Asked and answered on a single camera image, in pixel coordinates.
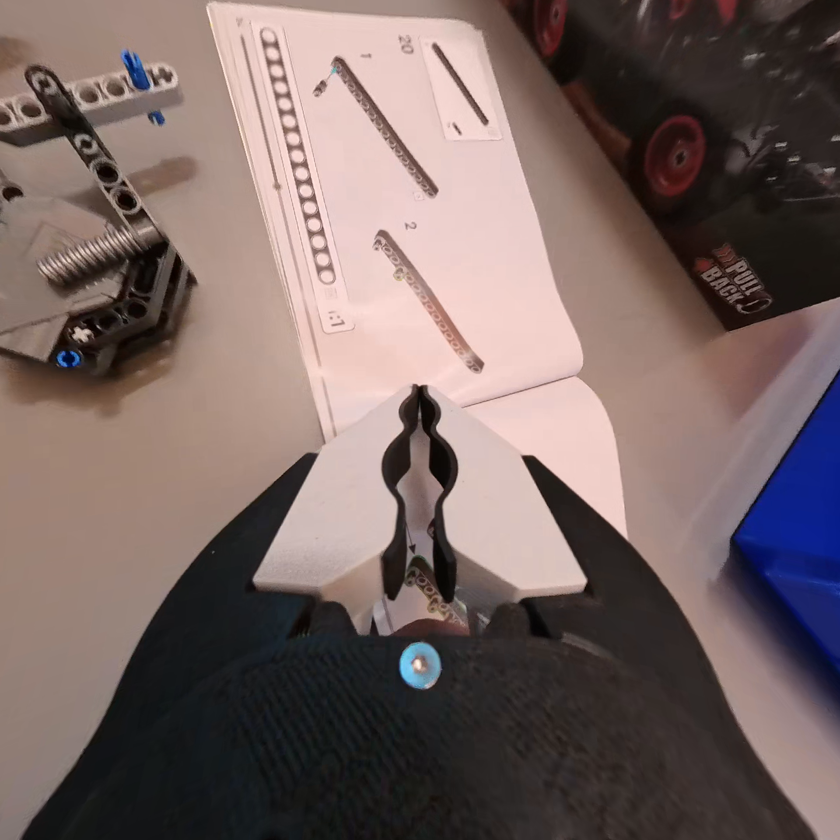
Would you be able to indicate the blue plastic bin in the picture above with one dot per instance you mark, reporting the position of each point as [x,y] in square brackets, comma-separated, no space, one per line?
[800,525]

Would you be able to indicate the partly built toy brick model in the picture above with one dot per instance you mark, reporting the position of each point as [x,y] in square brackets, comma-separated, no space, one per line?
[98,308]

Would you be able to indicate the white instruction booklet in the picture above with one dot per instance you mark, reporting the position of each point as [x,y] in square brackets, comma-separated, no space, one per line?
[472,275]

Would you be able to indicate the black toy set box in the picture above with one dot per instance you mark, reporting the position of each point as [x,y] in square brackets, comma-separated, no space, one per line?
[722,197]

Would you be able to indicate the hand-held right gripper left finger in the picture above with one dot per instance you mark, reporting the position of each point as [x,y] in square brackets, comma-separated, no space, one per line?
[315,525]

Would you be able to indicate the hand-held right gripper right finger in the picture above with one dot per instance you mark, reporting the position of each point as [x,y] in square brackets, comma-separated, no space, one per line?
[512,525]

